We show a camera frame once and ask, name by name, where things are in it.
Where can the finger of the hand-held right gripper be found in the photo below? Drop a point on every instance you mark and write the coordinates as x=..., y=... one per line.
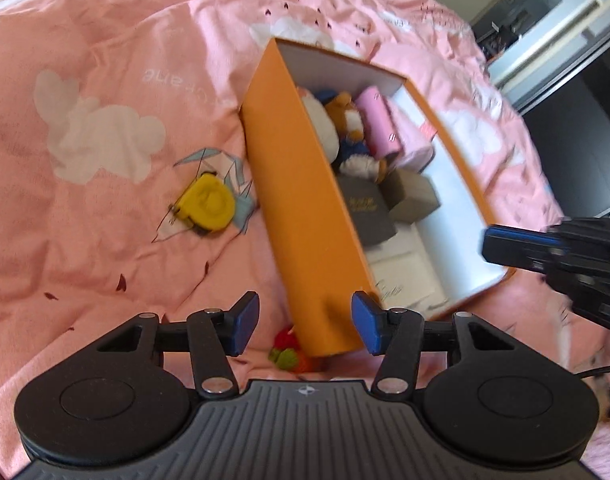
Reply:
x=515, y=252

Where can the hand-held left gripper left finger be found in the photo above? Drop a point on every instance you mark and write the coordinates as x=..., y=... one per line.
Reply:
x=245, y=321

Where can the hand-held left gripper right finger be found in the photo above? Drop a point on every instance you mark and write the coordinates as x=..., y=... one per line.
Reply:
x=365, y=322

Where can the dark grey small box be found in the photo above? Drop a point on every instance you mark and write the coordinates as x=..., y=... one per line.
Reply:
x=367, y=210

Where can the brown small box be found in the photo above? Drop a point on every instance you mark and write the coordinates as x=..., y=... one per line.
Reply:
x=412, y=195

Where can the orange cardboard box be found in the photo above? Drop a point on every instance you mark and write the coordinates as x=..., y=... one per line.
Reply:
x=295, y=185

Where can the light pink cloth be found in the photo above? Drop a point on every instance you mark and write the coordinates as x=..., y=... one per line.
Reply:
x=410, y=135

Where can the pink rectangular case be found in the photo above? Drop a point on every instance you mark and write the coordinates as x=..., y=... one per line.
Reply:
x=380, y=120

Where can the red green knitted toy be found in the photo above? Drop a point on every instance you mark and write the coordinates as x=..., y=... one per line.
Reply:
x=290, y=350

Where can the yellow tape measure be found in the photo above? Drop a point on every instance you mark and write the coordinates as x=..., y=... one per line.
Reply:
x=207, y=202

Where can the blue white plush toy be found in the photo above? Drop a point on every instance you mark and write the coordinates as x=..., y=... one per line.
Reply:
x=357, y=160

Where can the white cabinet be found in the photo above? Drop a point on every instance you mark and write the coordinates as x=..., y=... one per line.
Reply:
x=550, y=35

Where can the pink printed blanket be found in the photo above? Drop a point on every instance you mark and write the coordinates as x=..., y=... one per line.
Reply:
x=110, y=60

